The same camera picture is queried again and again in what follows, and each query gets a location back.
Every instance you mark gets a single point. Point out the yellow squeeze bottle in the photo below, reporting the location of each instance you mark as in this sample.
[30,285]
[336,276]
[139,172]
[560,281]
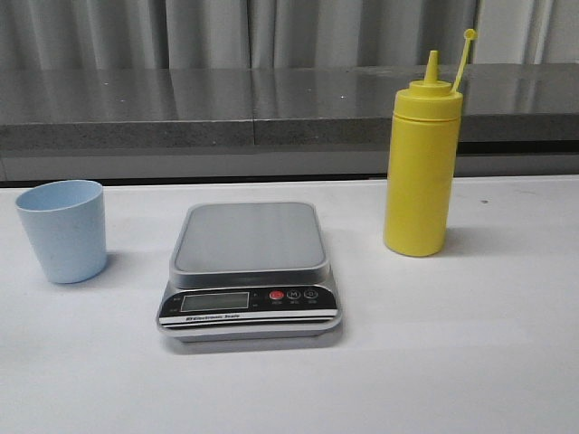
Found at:
[422,155]

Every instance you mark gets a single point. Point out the light blue plastic cup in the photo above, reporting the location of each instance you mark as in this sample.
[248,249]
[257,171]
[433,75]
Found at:
[65,224]

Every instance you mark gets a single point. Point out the silver digital kitchen scale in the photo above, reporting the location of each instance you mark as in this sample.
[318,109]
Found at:
[249,271]

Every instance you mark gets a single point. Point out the grey stone counter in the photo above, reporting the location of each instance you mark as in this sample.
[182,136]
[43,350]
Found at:
[507,109]

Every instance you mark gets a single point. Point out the grey curtain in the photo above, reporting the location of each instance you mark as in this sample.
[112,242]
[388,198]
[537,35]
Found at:
[101,35]

